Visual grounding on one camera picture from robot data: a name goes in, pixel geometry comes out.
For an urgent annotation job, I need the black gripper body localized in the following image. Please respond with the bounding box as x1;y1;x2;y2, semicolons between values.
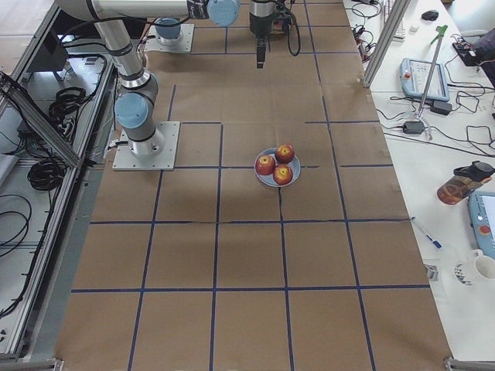
249;0;276;36

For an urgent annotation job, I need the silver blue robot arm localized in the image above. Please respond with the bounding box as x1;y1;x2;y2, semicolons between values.
57;1;240;157
155;18;181;41

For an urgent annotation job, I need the red apple on plate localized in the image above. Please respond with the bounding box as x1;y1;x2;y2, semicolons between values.
275;144;295;164
272;164;293;186
254;155;276;176

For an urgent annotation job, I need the light blue plate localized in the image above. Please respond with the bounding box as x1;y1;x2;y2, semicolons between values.
254;148;301;188

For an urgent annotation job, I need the blue teach pendant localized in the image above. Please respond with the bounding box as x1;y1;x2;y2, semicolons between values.
400;58;450;102
468;191;495;258

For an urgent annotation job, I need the black computer mouse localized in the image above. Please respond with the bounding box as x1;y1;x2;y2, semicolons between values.
421;10;439;22

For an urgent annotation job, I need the black power adapter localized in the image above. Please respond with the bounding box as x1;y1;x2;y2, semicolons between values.
402;121;425;134

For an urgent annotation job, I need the long metal rod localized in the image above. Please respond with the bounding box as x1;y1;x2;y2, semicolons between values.
415;25;448;121

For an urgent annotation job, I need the brown patterned bottle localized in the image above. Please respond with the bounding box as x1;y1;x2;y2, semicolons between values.
437;161;494;205

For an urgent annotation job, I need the blue white pen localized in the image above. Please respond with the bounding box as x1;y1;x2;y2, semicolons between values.
411;216;442;250

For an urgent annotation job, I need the white mug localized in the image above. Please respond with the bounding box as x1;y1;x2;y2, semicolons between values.
454;249;494;286

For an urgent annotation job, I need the aluminium frame post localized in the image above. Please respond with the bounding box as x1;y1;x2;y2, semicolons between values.
361;0;410;88

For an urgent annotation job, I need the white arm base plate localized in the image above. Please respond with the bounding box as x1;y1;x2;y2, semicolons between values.
112;121;180;171

